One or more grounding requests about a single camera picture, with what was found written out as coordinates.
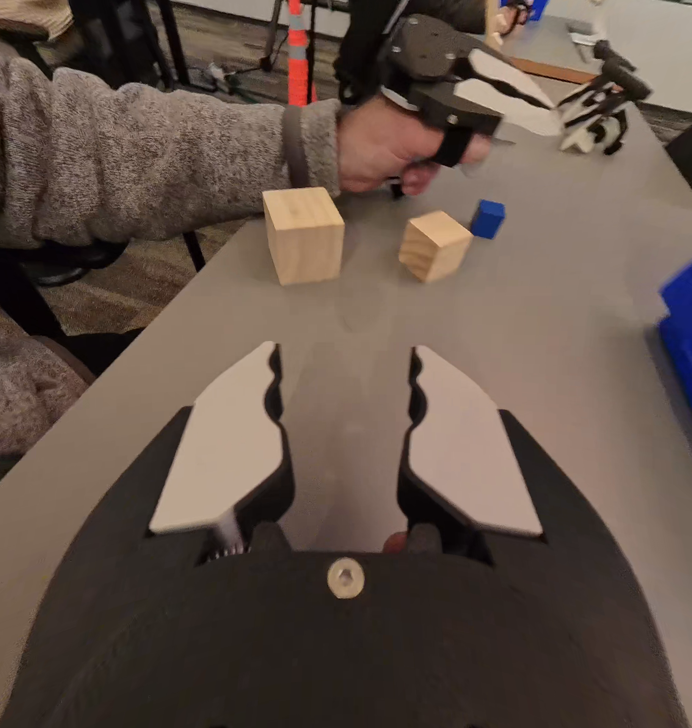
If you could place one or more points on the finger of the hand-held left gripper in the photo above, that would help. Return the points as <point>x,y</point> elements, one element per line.
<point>493,65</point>
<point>511,108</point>

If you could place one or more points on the black metal table frame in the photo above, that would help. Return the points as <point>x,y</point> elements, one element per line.
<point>118,34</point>

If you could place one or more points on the black and white device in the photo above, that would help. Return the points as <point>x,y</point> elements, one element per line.
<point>602,108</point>

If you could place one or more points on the blue plastic bin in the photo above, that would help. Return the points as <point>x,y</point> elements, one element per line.
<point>690,352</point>

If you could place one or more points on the medium plain wooden cube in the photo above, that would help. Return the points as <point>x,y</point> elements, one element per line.
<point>434,247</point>

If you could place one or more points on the person's left forearm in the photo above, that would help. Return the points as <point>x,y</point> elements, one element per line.
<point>152,148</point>

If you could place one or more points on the small blue wooden cube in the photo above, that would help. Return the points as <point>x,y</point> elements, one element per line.
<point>487,220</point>

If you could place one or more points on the orange striped traffic cone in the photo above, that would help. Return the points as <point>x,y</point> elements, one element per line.
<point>301,57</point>

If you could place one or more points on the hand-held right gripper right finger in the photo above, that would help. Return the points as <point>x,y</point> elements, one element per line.
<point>471,460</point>

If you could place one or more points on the large plain wooden cube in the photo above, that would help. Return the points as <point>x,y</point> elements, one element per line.
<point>306,239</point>

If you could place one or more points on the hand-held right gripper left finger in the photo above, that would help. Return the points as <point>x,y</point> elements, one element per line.
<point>220,455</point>

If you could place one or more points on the person's left hand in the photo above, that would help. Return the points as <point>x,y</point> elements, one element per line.
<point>380,142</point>

